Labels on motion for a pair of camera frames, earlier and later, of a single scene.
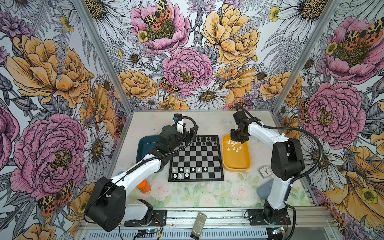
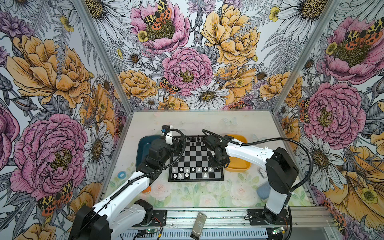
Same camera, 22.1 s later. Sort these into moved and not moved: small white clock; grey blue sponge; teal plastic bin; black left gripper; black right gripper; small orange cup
Moved: black right gripper; black left gripper
Not moved: small orange cup; teal plastic bin; grey blue sponge; small white clock
